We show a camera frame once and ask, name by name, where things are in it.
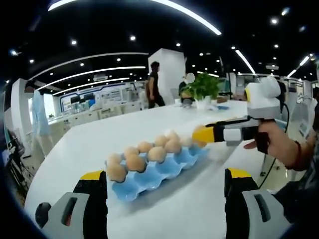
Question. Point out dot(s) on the ceiling air conditioner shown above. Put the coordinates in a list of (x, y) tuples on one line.
[(101, 78)]

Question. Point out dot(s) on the grey object beside plant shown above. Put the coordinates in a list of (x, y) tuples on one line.
[(187, 102)]

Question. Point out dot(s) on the person's right hand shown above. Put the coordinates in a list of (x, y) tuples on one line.
[(279, 144)]

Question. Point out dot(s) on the row of white counters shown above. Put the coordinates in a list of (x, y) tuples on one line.
[(82, 117)]

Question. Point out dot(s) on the green plant in white pot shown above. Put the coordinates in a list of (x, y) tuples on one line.
[(204, 85)]

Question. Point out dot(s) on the group of brown eggs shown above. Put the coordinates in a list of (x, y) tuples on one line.
[(135, 163)]

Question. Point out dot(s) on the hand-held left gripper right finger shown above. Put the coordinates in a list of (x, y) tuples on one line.
[(246, 216)]

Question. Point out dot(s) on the person's dark clothed torso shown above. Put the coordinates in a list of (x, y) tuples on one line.
[(299, 196)]

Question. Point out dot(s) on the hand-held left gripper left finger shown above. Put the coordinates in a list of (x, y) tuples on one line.
[(84, 214)]

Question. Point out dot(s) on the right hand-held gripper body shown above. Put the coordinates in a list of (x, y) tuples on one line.
[(264, 102)]

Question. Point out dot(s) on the blue plastic object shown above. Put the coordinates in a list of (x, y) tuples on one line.
[(223, 107)]

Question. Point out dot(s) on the white table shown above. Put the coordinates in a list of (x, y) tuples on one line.
[(87, 139)]

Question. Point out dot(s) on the blue egg tray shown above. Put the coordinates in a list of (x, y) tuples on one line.
[(159, 174)]

